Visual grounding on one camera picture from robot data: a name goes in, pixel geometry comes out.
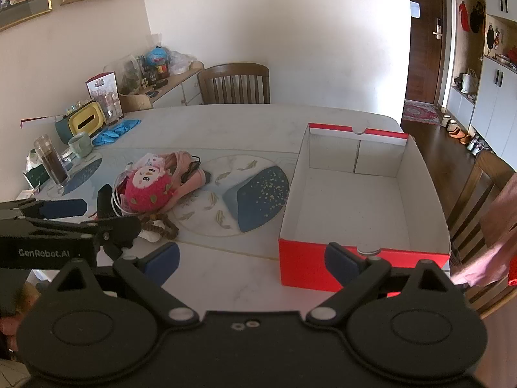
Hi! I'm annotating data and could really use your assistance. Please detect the white sideboard with wooden top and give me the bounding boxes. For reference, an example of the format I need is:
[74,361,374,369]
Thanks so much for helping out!
[150,61,205,108]

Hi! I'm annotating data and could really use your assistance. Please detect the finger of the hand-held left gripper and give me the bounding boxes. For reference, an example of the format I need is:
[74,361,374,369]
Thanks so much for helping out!
[16,215,142,261]
[0,198,88,227]

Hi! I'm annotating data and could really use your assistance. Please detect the clear glass bottles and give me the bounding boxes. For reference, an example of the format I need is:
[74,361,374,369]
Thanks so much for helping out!
[91,91,124,126]

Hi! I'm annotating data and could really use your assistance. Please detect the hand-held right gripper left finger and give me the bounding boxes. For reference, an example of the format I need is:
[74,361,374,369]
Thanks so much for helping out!
[50,242,201,327]

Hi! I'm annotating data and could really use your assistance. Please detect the patterned red rug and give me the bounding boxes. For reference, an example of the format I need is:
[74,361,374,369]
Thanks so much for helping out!
[402,99,441,123]

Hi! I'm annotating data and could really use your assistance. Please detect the white cable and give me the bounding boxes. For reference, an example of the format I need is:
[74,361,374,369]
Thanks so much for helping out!
[112,173,131,213]

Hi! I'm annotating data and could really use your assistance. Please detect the row of shoes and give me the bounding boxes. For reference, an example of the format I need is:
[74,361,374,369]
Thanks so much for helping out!
[440,114,492,155]

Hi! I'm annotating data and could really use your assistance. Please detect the black oblong object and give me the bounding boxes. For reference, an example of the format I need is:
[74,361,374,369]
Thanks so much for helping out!
[96,185,122,221]

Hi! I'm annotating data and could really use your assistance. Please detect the pink garment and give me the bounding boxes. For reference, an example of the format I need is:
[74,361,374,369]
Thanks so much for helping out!
[450,178,517,289]

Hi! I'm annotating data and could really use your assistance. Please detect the red and white carton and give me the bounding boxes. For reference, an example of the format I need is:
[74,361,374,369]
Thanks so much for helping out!
[86,72,120,102]

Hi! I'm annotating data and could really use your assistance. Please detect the black mesh bag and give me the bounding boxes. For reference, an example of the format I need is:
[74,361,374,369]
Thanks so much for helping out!
[469,1,486,34]

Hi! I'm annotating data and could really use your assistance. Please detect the white tote bag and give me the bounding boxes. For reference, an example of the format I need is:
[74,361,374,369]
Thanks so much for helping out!
[460,69,480,96]

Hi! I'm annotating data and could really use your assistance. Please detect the clear plastic bag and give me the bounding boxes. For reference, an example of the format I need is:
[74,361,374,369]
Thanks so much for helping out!
[167,50,193,74]

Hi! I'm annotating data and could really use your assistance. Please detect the white patterned paper packet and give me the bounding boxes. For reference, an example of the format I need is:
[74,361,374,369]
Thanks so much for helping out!
[135,151,167,169]

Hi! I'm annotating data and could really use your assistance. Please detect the pink strawberry plush toy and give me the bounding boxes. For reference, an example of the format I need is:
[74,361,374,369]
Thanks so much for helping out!
[123,164,179,211]

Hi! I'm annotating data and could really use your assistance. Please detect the wooden slat-back chair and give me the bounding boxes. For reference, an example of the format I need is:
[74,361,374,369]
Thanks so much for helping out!
[197,62,270,106]

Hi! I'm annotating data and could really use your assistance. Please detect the green tissue packet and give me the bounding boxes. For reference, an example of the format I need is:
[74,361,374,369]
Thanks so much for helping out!
[23,157,46,187]

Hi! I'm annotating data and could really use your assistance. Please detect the green mug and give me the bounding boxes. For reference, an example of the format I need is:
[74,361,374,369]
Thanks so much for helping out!
[67,131,94,158]

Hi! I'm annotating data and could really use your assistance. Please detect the white cabinet with black handles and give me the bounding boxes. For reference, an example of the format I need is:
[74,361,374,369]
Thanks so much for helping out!
[470,54,517,159]

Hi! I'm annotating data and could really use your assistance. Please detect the dark wooden door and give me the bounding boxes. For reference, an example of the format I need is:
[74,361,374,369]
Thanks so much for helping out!
[404,0,453,108]

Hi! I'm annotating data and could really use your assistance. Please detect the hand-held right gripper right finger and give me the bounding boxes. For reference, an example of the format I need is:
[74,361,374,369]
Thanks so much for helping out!
[306,242,469,327]

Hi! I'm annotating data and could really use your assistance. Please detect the blue globe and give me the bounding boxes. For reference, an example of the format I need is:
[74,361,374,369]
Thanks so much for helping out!
[144,45,169,66]

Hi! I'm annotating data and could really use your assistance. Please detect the yellow tissue box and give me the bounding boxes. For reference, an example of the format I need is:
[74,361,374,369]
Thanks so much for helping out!
[68,103,107,134]

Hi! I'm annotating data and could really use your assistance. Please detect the red cardboard box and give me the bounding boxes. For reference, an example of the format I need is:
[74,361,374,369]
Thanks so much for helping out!
[278,122,451,294]

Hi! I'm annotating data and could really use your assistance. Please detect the glass tumbler with dark drink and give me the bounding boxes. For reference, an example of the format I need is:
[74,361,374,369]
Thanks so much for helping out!
[33,134,70,189]

